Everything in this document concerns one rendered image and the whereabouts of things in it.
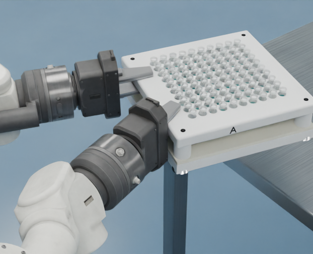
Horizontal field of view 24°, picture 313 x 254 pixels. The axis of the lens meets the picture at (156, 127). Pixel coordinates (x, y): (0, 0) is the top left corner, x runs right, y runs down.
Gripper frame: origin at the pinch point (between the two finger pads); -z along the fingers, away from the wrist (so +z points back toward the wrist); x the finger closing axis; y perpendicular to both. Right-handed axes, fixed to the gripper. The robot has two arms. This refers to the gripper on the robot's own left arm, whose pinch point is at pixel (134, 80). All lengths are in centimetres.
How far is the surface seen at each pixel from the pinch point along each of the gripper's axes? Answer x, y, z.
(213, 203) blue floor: 105, -70, -39
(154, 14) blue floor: 106, -201, -52
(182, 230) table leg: 56, -16, -13
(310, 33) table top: 19, -34, -49
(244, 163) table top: 18.2, 5.2, -18.4
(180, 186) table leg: 41.6, -16.1, -12.5
